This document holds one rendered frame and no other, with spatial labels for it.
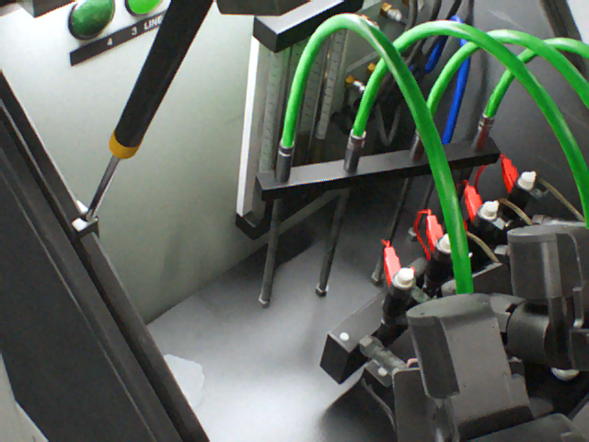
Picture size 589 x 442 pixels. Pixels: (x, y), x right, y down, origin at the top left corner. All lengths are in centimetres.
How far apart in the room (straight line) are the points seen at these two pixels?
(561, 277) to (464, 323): 23
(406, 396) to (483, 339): 14
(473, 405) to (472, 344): 4
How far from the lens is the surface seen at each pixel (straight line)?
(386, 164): 107
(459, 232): 66
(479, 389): 55
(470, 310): 55
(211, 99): 98
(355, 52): 115
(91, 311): 70
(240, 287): 125
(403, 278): 94
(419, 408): 68
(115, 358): 71
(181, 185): 104
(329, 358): 108
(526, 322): 79
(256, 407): 115
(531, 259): 76
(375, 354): 86
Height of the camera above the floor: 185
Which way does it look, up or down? 49 degrees down
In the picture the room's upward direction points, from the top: 10 degrees clockwise
